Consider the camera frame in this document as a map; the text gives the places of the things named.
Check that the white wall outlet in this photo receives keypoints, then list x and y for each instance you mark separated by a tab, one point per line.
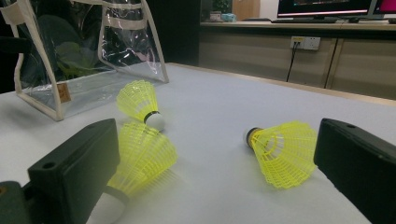
309	43

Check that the black keyboard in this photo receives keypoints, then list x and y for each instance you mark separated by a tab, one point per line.
305	20

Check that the black computer monitor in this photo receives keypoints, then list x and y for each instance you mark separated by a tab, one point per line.
323	6

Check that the clear bag with beige trim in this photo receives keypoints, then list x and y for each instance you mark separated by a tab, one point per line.
87	87

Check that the monitor with pink screen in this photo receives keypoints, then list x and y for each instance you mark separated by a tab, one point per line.
386	6

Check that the potted green plant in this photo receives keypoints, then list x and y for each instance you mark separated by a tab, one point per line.
221	5

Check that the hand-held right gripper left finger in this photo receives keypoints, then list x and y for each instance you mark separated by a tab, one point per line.
71	174

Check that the beige wooden cabinet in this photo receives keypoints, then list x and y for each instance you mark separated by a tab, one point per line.
249	56

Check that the white table cover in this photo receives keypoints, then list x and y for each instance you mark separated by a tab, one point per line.
218	109

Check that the teal tissue box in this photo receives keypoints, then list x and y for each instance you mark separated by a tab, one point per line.
229	17

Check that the yellow plastic shuttlecock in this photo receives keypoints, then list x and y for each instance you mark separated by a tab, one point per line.
137	99
286	155
146	155

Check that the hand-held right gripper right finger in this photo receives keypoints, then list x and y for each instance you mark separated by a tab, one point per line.
358	168

